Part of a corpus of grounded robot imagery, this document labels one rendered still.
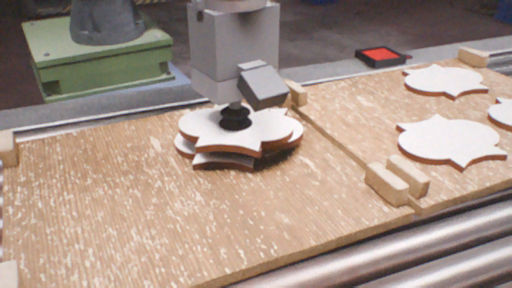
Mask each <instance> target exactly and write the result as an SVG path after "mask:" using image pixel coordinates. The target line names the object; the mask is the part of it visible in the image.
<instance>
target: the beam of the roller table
mask: <svg viewBox="0 0 512 288"><path fill-rule="evenodd" d="M460 47H468V48H470V49H474V50H478V51H481V52H483V53H487V54H488V56H495V55H500V54H505V53H512V35H508V36H503V37H498V38H491V39H487V40H476V41H471V42H466V43H455V44H450V45H445V46H434V47H428V48H423V49H418V50H408V51H401V52H399V53H401V54H408V55H411V56H413V58H412V59H407V62H406V65H401V66H392V67H387V68H381V69H373V68H371V67H369V66H368V65H366V64H364V62H362V61H360V60H359V59H357V58H355V59H344V60H338V61H333V62H328V63H323V64H318V65H311V66H302V67H296V68H291V69H281V70H278V75H279V76H280V78H281V79H282V80H285V79H291V80H292V81H294V82H295V83H297V84H299V85H301V86H302V87H303V86H308V85H317V84H322V83H326V82H333V81H338V80H342V79H347V78H354V77H359V76H363V75H370V74H374V73H379V72H387V71H391V70H395V69H403V68H408V67H412V66H419V64H423V63H428V62H436V61H440V60H444V59H452V58H456V57H458V52H459V48H460ZM207 102H211V101H210V100H208V99H207V98H205V97H204V96H203V95H201V94H200V92H198V91H197V90H195V89H194V88H193V84H192V82H191V83H185V84H179V85H170V86H165V87H159V88H149V89H143V90H138V91H128V92H122V93H116V94H111V95H106V96H101V97H96V98H85V99H80V100H74V101H64V102H58V103H53V104H43V105H37V106H33V107H22V108H16V109H11V110H1V111H0V132H1V131H4V130H13V132H14V134H17V133H26V132H31V131H36V130H44V129H49V128H50V127H55V126H65V125H69V124H74V123H83V122H88V121H92V120H103V119H107V118H112V117H121V116H126V115H131V114H140V113H145V112H150V111H155V110H164V109H169V108H175V107H183V106H188V105H194V104H202V103H207Z"/></svg>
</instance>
